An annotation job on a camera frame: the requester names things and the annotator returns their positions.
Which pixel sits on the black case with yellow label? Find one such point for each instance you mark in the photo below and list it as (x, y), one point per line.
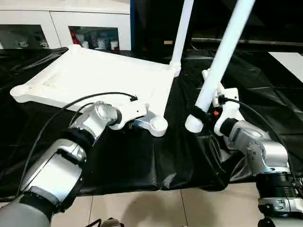
(151, 23)

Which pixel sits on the red fire extinguisher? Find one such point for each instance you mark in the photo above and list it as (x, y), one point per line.
(74, 37)

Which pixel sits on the white flat board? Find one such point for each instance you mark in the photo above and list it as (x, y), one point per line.
(288, 63)

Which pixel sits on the black mat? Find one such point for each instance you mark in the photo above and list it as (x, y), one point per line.
(142, 160)

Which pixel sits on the silver metal bar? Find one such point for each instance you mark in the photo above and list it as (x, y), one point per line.
(260, 42)

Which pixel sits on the white cabinet with windows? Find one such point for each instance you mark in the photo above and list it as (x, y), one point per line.
(59, 14)

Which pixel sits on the white plastic table top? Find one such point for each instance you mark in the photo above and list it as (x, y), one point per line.
(94, 75)

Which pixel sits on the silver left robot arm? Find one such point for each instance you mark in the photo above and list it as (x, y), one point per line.
(59, 165)

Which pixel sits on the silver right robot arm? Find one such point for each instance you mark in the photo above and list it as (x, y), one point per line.
(260, 149)

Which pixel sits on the white plastic table leg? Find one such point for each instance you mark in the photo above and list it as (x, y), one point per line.
(220, 66)
(181, 35)

